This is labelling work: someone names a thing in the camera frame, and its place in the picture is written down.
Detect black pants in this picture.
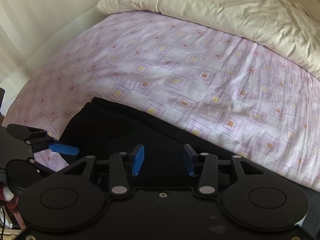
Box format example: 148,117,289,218
57,96,251,181

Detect red white fuzzy sleeve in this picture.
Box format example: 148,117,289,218
0,184,25,229

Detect pink patterned bed sheet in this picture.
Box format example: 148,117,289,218
4,11,319,190

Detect cream white duvet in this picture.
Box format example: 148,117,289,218
97,0,319,77

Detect black cable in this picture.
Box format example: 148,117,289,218
0,205,8,238

